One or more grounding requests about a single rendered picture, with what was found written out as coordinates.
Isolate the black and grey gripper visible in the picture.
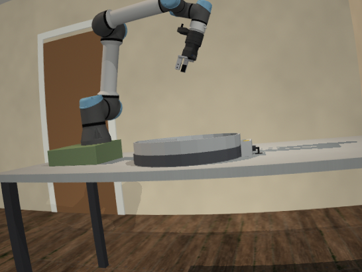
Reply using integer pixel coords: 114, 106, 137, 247
175, 21, 207, 72

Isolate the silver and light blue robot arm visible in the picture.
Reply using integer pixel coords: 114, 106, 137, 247
80, 0, 212, 145

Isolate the grey round turntable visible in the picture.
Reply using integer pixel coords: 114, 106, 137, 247
133, 133, 263, 167

